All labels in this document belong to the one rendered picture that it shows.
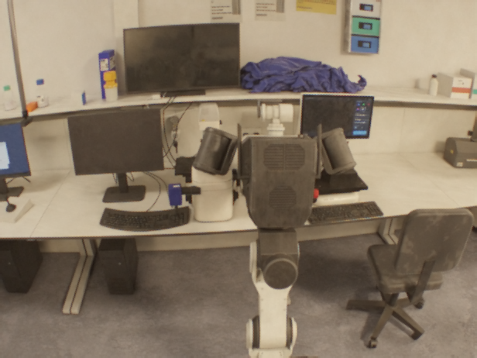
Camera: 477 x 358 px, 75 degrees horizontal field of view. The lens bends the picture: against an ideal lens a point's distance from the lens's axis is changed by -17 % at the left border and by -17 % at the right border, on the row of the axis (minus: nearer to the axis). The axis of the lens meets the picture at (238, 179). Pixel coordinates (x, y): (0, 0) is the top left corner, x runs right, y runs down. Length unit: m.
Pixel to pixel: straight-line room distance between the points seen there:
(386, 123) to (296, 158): 1.81
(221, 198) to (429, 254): 1.09
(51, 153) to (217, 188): 1.41
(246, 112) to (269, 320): 1.49
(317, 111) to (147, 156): 0.95
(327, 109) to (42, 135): 1.92
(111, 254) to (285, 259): 1.44
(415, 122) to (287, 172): 2.01
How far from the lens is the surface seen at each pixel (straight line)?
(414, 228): 1.78
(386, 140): 2.94
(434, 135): 3.19
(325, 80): 2.37
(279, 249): 1.24
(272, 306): 1.45
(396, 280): 2.09
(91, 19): 2.61
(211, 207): 1.85
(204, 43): 2.28
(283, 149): 1.13
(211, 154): 1.25
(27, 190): 2.60
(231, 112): 2.50
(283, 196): 1.17
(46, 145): 2.75
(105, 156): 2.09
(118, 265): 2.46
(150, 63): 2.30
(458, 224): 1.89
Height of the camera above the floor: 1.78
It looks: 26 degrees down
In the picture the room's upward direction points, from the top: straight up
